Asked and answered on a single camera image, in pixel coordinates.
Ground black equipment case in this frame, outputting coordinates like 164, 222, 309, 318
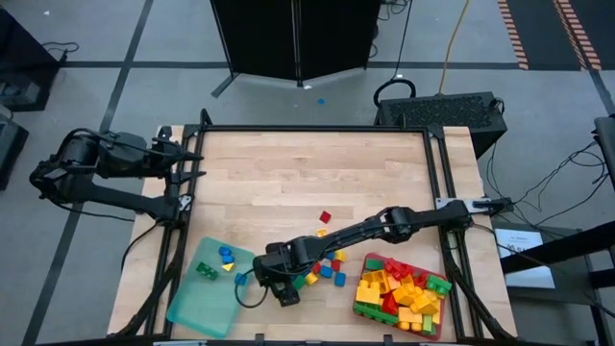
0, 112, 30, 192

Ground black perforated computer case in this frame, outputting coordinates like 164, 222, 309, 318
373, 90, 508, 160

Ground black floor cables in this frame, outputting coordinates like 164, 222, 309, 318
484, 138, 609, 227

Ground black side desk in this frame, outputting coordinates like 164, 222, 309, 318
593, 114, 615, 180

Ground black floor mat orange edge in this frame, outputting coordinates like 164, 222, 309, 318
552, 0, 615, 72
497, 0, 561, 71

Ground black hanging coiled cable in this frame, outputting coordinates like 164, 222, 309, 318
372, 0, 417, 110

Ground yellow hanging cable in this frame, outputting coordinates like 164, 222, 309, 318
435, 0, 471, 96

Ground black metal stand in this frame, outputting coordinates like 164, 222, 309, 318
499, 219, 615, 346

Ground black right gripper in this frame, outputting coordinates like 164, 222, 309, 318
253, 239, 313, 308

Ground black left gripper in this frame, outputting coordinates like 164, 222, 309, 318
97, 132, 208, 197

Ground teal translucent plastic bin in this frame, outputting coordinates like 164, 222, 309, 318
165, 235, 258, 340

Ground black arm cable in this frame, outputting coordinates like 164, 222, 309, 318
61, 127, 162, 156
234, 269, 270, 309

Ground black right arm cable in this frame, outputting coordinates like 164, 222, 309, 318
234, 269, 270, 309

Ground black floor cable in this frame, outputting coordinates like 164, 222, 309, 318
367, 0, 409, 59
40, 41, 81, 63

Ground pink translucent plastic bin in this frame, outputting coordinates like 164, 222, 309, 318
352, 251, 456, 341

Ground black folding screen panel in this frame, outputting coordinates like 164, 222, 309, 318
209, 0, 299, 99
296, 0, 381, 83

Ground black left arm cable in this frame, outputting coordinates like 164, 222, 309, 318
61, 127, 162, 156

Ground white paper sheet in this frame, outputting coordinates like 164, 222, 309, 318
493, 227, 557, 290

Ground long green plastic brick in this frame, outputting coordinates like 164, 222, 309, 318
353, 301, 400, 326

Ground hollow yellow plastic brick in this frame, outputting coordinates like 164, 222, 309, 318
392, 283, 419, 307

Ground large yellow plastic brick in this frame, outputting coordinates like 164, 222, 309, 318
360, 269, 391, 294
355, 281, 381, 307

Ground black floor equipment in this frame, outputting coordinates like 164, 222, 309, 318
0, 7, 62, 114

